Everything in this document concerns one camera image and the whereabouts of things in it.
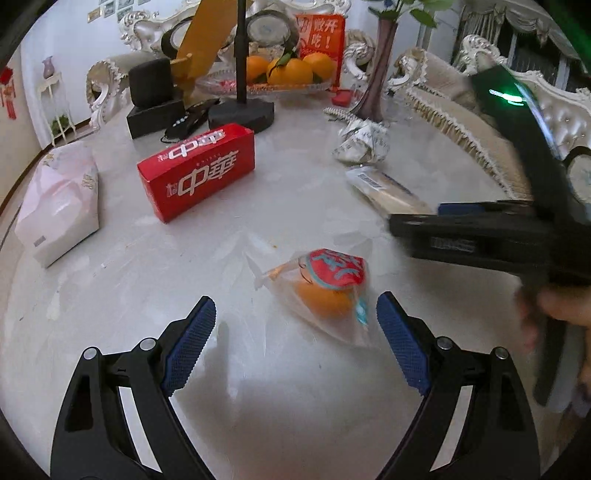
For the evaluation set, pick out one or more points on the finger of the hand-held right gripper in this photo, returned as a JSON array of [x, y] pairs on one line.
[[461, 210], [461, 240]]

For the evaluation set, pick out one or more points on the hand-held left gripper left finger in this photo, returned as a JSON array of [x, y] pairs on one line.
[[191, 344]]

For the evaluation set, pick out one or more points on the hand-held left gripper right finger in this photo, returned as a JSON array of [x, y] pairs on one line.
[[402, 346]]

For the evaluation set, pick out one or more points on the white packet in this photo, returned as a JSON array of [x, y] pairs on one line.
[[383, 189]]

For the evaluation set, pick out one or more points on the bagged orange with red label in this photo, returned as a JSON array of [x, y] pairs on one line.
[[323, 300]]

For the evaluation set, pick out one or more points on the person's right hand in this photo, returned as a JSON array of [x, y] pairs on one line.
[[570, 307]]

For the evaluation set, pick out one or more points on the white ornate tufted sofa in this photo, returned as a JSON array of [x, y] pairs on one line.
[[461, 120]]

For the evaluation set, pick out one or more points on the crumpled printed paper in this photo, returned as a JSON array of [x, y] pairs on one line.
[[360, 143]]

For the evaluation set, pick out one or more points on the grey draped curtain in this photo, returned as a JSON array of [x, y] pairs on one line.
[[480, 18]]

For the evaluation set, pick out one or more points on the red carton box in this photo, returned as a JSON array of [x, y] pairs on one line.
[[194, 184]]

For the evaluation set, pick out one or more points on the tall purple glass vase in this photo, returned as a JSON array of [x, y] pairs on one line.
[[378, 69]]

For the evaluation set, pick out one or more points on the small red box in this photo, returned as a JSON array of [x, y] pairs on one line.
[[341, 98]]

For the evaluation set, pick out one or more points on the green leafy plant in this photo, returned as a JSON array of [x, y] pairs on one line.
[[429, 14]]

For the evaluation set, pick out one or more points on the white tissue pack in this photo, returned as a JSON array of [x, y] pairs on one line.
[[60, 207]]

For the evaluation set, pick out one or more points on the orange fruit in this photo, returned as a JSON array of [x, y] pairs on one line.
[[291, 73], [321, 65], [256, 69]]

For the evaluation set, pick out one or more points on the black remote control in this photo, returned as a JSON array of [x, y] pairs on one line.
[[187, 121]]

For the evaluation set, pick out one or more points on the red printed sign card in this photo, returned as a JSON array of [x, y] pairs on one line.
[[323, 32]]

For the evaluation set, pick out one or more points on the flat black box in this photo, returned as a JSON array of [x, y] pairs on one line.
[[150, 122]]

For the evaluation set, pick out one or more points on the black stand with pole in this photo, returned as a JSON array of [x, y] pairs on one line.
[[240, 117]]

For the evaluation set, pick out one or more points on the small green potted plant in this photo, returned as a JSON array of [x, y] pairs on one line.
[[60, 124]]

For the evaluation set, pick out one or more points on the clear glass fruit tray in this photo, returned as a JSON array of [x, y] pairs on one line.
[[221, 86]]

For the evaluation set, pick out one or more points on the white blue decorative plate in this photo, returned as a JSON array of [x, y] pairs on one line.
[[270, 30]]

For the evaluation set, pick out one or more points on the black cube speaker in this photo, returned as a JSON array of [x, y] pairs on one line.
[[150, 83]]

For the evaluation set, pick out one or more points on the white small side table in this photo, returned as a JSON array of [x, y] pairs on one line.
[[53, 92]]

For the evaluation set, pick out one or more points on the yellow wooden board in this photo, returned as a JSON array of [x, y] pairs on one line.
[[207, 41]]

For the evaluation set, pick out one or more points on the dark rimmed decorative plate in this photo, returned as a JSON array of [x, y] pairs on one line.
[[171, 41]]

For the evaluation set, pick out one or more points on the small purple vase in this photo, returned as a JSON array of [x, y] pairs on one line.
[[48, 68]]

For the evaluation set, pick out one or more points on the red knot wall hanging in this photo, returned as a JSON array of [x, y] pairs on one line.
[[7, 87]]

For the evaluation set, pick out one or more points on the cluster of wall picture frames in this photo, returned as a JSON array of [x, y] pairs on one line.
[[113, 8]]

